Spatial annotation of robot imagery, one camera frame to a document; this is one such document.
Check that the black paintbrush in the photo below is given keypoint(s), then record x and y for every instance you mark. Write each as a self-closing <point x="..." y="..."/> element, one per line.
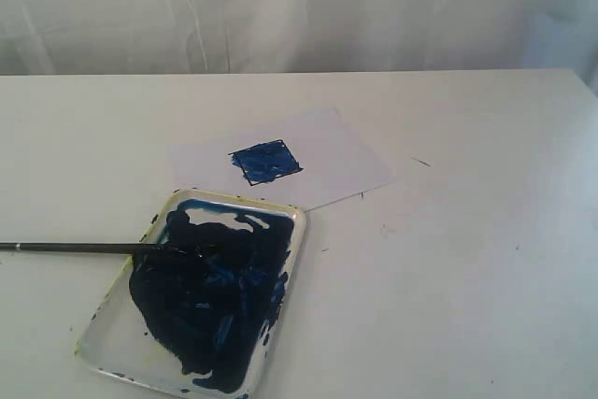
<point x="111" y="248"/>

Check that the white paper with square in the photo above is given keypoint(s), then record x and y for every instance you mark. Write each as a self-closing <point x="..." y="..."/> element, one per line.
<point x="307" y="160"/>

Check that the white backdrop curtain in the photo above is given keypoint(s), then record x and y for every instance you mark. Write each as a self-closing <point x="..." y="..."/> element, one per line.
<point x="55" y="37"/>

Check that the white paint tray blue paint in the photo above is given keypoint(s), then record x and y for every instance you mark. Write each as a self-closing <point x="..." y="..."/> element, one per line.
<point x="196" y="318"/>

